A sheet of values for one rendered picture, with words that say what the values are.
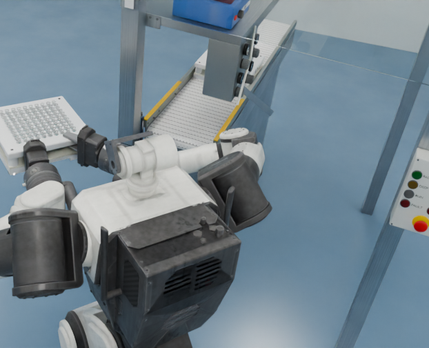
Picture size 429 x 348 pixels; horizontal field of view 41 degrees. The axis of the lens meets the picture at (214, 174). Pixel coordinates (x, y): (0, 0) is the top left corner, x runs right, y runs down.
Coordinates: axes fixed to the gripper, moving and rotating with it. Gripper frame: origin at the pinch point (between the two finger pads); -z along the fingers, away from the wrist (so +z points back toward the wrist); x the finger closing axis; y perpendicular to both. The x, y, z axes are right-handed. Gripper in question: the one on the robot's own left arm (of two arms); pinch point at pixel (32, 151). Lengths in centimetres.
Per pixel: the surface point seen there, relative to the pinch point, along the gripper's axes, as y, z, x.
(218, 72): 62, -14, -10
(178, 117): 60, -37, 21
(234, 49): 64, -12, -20
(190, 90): 73, -55, 21
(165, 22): 48, -28, -22
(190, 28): 54, -22, -22
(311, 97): 227, -162, 106
